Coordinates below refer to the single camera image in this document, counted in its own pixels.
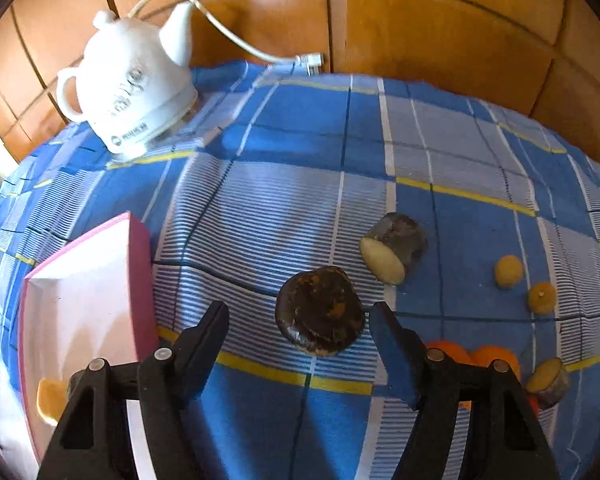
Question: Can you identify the cut grey-skinned fruit piece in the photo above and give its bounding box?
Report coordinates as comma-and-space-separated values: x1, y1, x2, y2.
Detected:
524, 357, 572, 410

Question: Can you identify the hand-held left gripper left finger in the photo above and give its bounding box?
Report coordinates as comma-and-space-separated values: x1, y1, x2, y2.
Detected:
36, 301, 230, 480

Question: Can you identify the cut dark fruit pale face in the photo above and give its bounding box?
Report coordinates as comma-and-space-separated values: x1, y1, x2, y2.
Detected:
359, 212, 429, 287

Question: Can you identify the small tangerine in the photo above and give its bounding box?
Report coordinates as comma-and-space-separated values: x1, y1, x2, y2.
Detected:
425, 341, 473, 411

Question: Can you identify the blue plaid cloth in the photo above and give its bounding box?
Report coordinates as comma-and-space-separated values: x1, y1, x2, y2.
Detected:
0, 60, 600, 480

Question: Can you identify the pink shallow box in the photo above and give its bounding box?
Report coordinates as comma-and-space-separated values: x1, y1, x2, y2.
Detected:
19, 211, 161, 466

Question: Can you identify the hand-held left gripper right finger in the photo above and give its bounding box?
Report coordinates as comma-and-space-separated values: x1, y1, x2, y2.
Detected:
367, 301, 561, 480

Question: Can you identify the yellow fruit slice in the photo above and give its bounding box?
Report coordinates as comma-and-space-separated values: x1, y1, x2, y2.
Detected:
36, 377, 71, 426

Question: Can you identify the white kettle base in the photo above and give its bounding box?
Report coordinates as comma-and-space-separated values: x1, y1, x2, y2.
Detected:
107, 100, 226, 170

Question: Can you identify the wooden wardrobe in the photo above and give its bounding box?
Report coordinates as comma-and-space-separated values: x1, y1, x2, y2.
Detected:
0, 0, 600, 171

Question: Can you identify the dark brown round fruit piece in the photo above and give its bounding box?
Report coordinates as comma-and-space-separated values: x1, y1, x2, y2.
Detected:
275, 266, 367, 358

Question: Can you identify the white power cable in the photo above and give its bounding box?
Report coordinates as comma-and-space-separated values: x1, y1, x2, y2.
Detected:
127, 0, 326, 75

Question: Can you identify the white ceramic electric kettle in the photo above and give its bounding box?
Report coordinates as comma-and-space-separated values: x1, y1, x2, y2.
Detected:
56, 2, 199, 157

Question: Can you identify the small yellow round fruit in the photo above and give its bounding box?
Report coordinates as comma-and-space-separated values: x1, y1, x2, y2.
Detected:
526, 282, 558, 316
495, 255, 524, 289

